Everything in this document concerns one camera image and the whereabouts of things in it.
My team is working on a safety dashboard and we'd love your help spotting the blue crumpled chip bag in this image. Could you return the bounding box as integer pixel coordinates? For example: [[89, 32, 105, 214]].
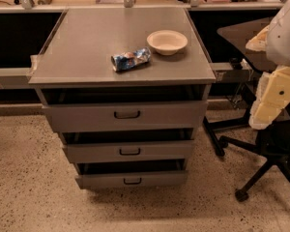
[[111, 47, 151, 73]]

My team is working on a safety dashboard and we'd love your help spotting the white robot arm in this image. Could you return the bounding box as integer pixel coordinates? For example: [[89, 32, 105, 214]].
[[246, 0, 290, 130]]

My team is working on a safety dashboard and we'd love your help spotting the grey top drawer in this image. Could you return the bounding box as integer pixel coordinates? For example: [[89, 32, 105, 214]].
[[43, 101, 208, 132]]

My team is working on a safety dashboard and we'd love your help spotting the black office chair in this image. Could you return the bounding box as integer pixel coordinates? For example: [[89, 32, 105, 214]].
[[203, 18, 290, 202]]

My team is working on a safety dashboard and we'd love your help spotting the grey drawer cabinet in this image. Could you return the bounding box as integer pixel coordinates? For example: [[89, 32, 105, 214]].
[[30, 8, 215, 176]]

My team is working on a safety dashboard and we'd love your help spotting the white paper bowl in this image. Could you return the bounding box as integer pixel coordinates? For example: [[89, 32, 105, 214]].
[[147, 30, 188, 56]]

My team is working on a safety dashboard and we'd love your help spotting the grey bottom drawer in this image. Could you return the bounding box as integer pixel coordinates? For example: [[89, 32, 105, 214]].
[[75, 170, 188, 189]]

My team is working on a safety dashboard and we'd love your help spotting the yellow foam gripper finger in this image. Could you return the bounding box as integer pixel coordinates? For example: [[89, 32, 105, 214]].
[[248, 66, 290, 130], [246, 26, 269, 51]]

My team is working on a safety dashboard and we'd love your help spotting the grey middle drawer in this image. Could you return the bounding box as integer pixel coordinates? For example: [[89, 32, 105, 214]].
[[63, 140, 193, 163]]

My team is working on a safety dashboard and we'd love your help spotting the grey drawer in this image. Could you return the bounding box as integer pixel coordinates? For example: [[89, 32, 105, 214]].
[[75, 170, 188, 189], [63, 140, 193, 163], [43, 101, 208, 132]]

